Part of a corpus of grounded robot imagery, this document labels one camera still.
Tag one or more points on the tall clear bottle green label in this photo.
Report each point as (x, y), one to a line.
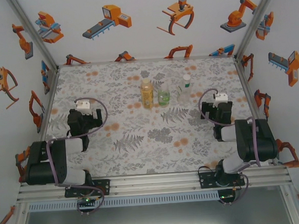
(185, 92)

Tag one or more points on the white bottle cap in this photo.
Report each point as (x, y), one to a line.
(186, 77)

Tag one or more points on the small clear bottle green label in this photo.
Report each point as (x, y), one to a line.
(164, 98)

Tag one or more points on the yellow tea bottle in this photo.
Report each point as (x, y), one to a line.
(147, 97)

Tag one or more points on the yellow bottle cap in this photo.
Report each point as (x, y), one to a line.
(145, 81)

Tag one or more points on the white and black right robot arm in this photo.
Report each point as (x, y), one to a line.
(258, 141)

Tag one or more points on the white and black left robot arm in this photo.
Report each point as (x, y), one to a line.
(38, 159)

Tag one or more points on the floral printed table mat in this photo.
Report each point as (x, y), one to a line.
(152, 162)

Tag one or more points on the small circuit board with LED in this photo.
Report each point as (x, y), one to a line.
(86, 200)
(225, 196)

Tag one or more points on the grey metal base panel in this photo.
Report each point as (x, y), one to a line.
(156, 218)

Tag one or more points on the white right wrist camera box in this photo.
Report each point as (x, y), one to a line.
(221, 97)

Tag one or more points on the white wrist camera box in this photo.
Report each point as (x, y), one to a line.
(221, 97)
(84, 107)

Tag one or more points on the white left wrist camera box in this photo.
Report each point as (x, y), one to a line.
(84, 107)

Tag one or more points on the aluminium side frame rail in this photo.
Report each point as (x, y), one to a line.
(48, 97)
(247, 85)

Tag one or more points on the aluminium front frame rail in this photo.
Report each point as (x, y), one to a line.
(154, 184)

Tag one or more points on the aluminium corner post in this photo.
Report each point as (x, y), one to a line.
(34, 35)
(256, 21)

